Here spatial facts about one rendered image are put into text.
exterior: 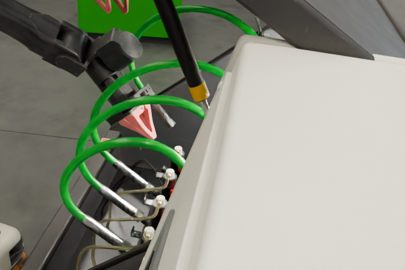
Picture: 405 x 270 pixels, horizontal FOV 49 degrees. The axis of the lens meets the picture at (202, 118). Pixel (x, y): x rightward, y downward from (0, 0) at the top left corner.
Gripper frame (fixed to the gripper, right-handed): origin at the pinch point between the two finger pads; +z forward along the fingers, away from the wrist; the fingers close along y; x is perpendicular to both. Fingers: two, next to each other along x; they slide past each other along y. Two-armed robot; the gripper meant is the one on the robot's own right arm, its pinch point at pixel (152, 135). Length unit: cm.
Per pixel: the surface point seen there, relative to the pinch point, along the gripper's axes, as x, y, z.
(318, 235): -53, 52, -1
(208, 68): -5.4, 24.0, -5.8
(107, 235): -24.0, 0.2, 6.8
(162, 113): 9.6, -2.1, -1.5
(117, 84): -9.4, 9.3, -12.5
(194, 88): -28.6, 35.0, -7.0
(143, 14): 286, -177, -53
